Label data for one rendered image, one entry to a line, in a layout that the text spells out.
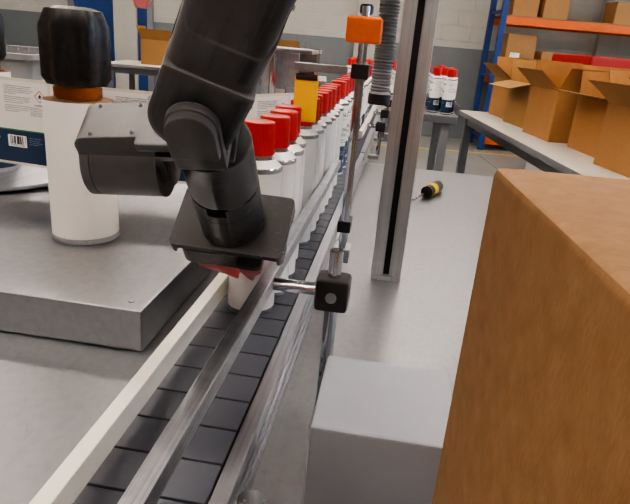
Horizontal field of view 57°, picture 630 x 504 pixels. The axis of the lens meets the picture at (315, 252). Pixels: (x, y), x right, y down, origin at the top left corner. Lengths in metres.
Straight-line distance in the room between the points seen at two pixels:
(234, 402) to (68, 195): 0.43
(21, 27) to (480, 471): 9.12
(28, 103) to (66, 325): 0.51
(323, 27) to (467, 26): 1.91
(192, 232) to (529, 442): 0.39
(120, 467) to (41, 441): 0.13
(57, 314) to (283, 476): 0.32
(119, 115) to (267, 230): 0.16
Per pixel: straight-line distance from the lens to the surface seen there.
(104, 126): 0.45
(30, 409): 0.61
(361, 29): 0.74
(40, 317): 0.71
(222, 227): 0.48
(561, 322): 0.18
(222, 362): 0.39
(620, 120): 2.53
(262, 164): 0.58
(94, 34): 0.80
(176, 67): 0.36
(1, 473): 0.54
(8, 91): 1.14
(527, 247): 0.21
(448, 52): 8.48
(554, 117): 3.12
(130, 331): 0.66
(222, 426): 0.47
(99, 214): 0.83
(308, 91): 0.76
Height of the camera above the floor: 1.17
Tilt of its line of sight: 20 degrees down
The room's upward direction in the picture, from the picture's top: 5 degrees clockwise
